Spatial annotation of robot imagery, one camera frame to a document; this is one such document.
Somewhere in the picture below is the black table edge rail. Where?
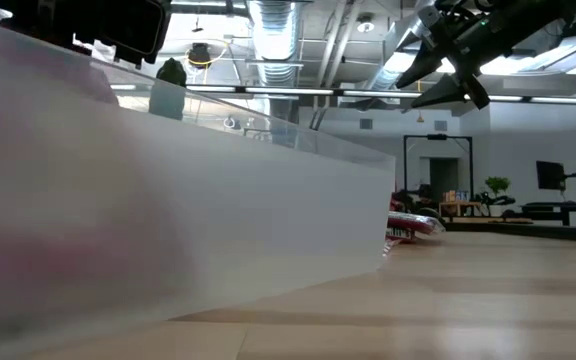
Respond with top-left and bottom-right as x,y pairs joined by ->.
442,221 -> 576,245

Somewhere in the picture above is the long horizontal light bar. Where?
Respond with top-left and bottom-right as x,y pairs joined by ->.
186,83 -> 576,107

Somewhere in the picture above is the small wooden shelf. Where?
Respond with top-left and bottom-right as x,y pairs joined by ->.
437,189 -> 483,221

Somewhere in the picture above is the translucent white plastic bin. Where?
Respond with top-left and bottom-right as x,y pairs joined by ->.
0,19 -> 397,360

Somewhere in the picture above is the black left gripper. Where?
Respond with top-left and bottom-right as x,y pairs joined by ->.
0,0 -> 172,69

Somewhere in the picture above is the black desk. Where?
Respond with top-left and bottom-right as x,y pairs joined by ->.
520,201 -> 576,226

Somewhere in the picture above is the black ceiling-mounted device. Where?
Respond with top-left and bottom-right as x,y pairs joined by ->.
187,42 -> 213,69

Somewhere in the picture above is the red popcorn bag clear wrap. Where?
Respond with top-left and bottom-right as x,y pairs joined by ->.
381,210 -> 445,256

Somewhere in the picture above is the dark green bulky object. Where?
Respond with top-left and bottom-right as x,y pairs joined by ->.
148,57 -> 188,121

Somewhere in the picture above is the black computer monitor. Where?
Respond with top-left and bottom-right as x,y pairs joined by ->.
535,160 -> 567,191

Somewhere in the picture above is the potted green plant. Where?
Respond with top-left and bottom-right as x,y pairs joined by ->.
484,175 -> 513,217

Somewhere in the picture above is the black background equipment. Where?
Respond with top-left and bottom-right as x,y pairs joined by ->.
403,183 -> 442,216

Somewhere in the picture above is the silver corrugated ventilation duct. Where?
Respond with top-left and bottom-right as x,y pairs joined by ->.
246,0 -> 300,124

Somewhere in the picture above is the silver rectangular air duct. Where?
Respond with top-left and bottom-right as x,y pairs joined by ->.
367,0 -> 439,96

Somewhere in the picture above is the grey doorway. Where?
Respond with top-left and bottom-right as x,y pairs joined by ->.
428,157 -> 460,204

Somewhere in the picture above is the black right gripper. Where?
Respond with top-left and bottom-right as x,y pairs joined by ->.
395,3 -> 492,111

